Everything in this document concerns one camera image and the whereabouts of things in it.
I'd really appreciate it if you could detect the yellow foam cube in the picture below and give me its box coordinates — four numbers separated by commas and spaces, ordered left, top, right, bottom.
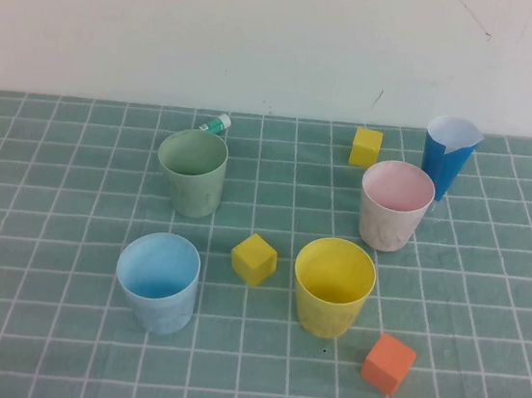
347, 125, 386, 170
226, 230, 281, 290

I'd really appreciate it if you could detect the pale green plastic cup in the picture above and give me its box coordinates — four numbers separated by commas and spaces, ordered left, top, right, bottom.
149, 124, 232, 223

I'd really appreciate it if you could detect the yellow plastic cup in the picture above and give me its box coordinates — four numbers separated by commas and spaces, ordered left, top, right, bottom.
285, 232, 382, 346

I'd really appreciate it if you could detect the orange foam cube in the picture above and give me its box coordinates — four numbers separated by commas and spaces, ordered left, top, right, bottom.
358, 330, 420, 398

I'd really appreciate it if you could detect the green checked tablecloth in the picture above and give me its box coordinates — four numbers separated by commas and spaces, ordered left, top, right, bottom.
0, 71, 532, 398

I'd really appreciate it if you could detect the blue paper cone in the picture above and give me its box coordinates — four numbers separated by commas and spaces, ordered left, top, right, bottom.
413, 113, 486, 221

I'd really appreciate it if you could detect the pink plastic cup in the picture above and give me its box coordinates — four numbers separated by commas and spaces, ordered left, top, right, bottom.
354, 156, 440, 257

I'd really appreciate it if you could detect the light blue plastic cup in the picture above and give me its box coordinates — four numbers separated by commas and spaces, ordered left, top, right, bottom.
108, 227, 206, 339

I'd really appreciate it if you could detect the green and white tube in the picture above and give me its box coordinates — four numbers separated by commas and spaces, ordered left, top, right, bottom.
198, 110, 234, 137

